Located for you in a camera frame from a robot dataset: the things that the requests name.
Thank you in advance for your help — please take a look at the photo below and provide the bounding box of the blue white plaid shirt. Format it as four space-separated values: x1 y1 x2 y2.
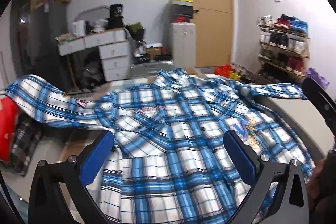
5 68 316 224

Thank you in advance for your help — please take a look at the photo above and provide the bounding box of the white cabinet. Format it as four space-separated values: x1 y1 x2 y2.
169 22 196 67

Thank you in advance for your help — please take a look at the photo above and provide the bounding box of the green bag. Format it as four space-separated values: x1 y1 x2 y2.
126 21 145 41

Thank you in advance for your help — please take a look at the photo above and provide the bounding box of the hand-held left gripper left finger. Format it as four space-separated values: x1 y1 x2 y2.
28 130 115 224

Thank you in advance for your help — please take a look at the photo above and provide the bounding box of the orange bag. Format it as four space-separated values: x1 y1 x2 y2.
214 64 234 79

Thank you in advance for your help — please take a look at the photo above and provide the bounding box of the grey fridge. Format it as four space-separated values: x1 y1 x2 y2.
28 0 73 91

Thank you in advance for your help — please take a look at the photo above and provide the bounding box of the red white pillow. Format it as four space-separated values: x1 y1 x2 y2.
0 97 21 162

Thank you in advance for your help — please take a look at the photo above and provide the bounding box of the white desk with drawers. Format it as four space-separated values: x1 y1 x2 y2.
57 28 132 83

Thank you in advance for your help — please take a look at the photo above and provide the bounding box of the grey bed end board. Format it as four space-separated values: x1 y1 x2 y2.
256 96 328 163

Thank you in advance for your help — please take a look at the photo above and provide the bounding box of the silver suitcase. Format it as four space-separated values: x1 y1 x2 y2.
131 60 175 75

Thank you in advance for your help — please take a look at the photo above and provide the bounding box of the person's right hand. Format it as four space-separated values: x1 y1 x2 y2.
306 158 330 205

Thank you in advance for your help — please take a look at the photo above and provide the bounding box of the white kettle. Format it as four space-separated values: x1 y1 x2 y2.
73 20 86 37

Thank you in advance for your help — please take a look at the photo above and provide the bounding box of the black shoe box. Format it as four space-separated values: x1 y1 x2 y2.
170 14 195 24

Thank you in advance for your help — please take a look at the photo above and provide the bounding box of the dark plaid pillow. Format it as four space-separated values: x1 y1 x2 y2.
9 114 44 176

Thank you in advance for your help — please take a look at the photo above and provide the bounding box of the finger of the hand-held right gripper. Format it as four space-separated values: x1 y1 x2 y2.
301 77 336 136

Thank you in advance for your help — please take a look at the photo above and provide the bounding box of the wooden shoe rack with shoes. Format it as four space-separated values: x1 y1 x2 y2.
257 13 310 76

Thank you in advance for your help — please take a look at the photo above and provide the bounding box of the grey metal frame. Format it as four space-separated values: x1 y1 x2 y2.
75 5 111 23

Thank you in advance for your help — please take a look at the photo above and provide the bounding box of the wooden door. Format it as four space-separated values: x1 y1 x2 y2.
182 0 234 67

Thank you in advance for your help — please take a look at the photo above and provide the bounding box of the grey shoe box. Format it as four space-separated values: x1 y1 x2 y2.
168 5 195 16

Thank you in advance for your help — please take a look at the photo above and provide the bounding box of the purple cloth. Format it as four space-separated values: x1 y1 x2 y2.
306 68 330 88

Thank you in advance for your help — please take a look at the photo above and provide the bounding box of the black office chair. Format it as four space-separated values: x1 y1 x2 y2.
78 55 103 91

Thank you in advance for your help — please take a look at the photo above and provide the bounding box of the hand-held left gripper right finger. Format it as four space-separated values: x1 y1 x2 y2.
223 130 311 224

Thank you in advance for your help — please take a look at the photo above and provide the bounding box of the yellow lid shoe box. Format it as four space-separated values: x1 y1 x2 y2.
170 0 194 7

